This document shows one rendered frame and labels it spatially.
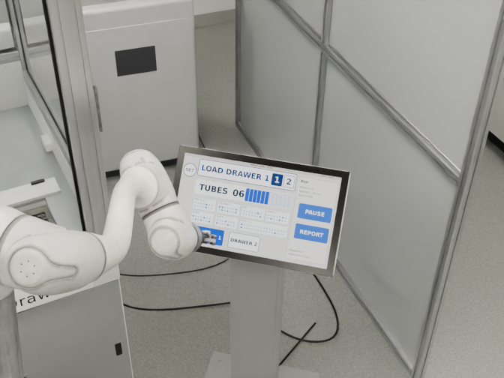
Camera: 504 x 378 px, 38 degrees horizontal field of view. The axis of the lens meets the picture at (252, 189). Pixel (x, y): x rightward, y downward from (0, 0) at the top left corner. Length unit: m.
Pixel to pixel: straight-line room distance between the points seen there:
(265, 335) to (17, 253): 1.43
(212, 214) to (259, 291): 0.36
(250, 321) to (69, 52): 1.13
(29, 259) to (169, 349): 1.99
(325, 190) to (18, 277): 1.11
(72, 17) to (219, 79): 3.14
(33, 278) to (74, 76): 0.78
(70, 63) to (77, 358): 1.09
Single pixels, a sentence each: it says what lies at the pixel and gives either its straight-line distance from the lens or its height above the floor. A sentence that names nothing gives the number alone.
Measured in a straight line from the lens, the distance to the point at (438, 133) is 2.51.
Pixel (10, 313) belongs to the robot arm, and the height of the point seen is 1.41.
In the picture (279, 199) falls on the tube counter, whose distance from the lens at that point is 2.13.
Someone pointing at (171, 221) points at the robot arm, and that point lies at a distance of 1.75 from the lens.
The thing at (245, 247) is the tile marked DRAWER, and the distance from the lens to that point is 2.15.
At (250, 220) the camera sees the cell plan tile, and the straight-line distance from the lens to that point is 2.14.
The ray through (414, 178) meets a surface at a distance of 2.70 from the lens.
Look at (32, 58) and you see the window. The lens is 1.87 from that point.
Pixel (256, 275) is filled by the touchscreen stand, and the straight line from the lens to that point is 2.34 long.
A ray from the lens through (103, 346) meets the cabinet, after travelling 2.56.
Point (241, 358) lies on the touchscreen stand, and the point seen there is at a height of 0.36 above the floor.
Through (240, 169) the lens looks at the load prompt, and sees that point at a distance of 2.16.
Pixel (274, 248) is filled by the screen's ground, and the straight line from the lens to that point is 2.14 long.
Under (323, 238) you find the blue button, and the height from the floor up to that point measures 1.04.
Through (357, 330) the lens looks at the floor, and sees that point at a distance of 3.27.
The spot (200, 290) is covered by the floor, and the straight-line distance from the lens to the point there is 3.39.
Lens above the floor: 2.47
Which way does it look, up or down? 39 degrees down
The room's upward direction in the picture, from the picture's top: 1 degrees clockwise
